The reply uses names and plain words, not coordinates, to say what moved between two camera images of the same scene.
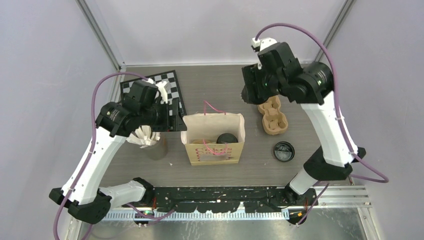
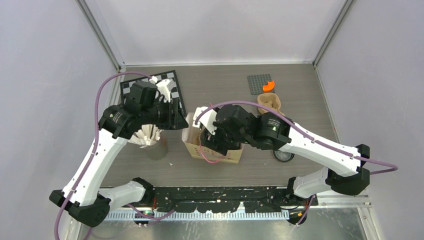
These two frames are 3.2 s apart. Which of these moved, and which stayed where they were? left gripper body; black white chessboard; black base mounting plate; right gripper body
Moved: right gripper body
Stayed: left gripper body; black white chessboard; black base mounting plate
